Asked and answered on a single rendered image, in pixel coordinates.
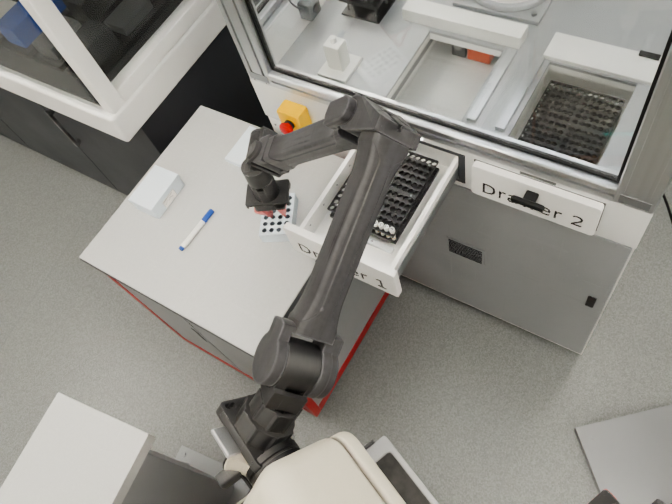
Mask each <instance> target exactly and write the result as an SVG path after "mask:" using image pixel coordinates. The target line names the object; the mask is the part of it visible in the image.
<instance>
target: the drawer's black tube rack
mask: <svg viewBox="0 0 672 504"><path fill-rule="evenodd" d="M411 155H414V156H415V157H413V158H411V157H410V156H411ZM416 157H420V159H418V160H417V159H416ZM422 159H425V161H421V160H422ZM427 161H431V163H426V162H427ZM432 163H436V165H432ZM438 163H439V161H437V160H434V159H431V158H429V157H426V156H423V155H420V154H417V153H414V152H411V151H409V155H408V156H407V158H406V159H405V160H404V161H403V162H402V164H401V165H400V167H399V169H398V170H397V172H396V174H395V176H394V178H393V180H392V182H391V184H390V187H389V189H388V192H387V194H386V197H385V199H384V202H383V204H382V207H381V209H380V212H379V214H378V217H377V221H378V222H383V223H384V224H385V225H389V227H394V228H395V229H397V230H398V231H397V233H396V240H392V238H391V237H390V238H387V237H386V234H385V235H384V236H382V235H381V232H380V233H376V232H375V230H374V229H373V230H372V232H371V235H373V236H376V237H378V238H381V239H383V240H385V241H388V242H390V243H392V244H396V243H397V241H398V239H399V238H400V236H401V234H402V233H403V231H404V229H405V228H406V226H407V224H408V223H409V221H410V219H411V218H412V216H413V214H414V213H415V211H416V209H417V208H418V206H419V204H420V203H421V201H422V199H423V198H424V196H425V194H426V192H427V191H428V189H429V187H430V186H431V184H432V182H433V181H434V179H435V177H436V176H437V174H438V172H439V168H437V165H438ZM349 176H350V175H349ZM349 176H348V178H349ZM348 178H347V179H346V181H345V182H344V184H343V185H342V187H341V188H340V190H339V191H338V193H337V194H336V196H335V197H334V199H333V200H332V202H331V203H334V201H335V200H338V202H337V203H334V204H335V205H336V206H337V205H338V204H339V201H340V199H341V197H338V195H339V194H343V191H342V189H343V188H345V186H346V185H345V184H346V183H347V181H348Z"/></svg>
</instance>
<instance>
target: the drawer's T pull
mask: <svg viewBox="0 0 672 504"><path fill-rule="evenodd" d="M538 197H539V194H538V193H535V192H532V191H529V190H527V191H526V193H525V194H524V196H523V198H521V197H519V196H516V195H512V196H511V198H510V200H511V201H512V202H514V203H517V204H520V205H523V206H525V207H528V208H531V209H534V210H536V211H539V212H543V211H544V209H545V207H544V206H543V205H541V204H538V203H536V201H537V199H538Z"/></svg>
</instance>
